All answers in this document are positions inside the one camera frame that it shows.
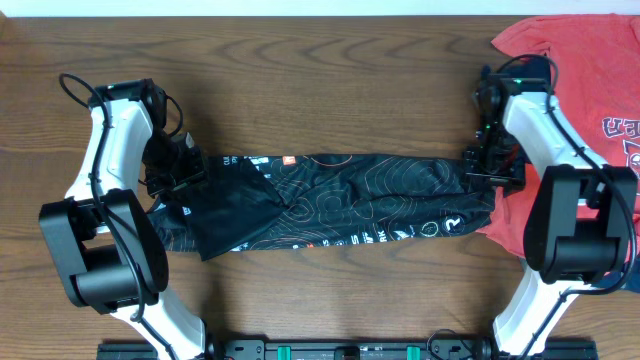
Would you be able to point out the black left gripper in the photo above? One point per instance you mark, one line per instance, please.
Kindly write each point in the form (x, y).
(185, 173)

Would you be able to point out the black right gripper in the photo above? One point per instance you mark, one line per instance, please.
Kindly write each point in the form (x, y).
(512, 179)

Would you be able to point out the black orange-lined jersey shirt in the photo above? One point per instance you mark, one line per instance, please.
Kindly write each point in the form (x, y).
(309, 201)

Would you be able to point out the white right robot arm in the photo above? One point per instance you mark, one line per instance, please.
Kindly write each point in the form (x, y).
(522, 328)

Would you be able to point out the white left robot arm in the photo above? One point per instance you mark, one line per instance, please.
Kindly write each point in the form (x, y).
(105, 249)

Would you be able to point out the red printed t-shirt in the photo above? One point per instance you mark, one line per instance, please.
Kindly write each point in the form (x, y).
(598, 87)

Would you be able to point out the navy blue garment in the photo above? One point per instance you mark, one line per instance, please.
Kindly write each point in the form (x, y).
(530, 70)

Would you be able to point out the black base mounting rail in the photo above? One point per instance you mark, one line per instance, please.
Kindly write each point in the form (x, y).
(437, 348)

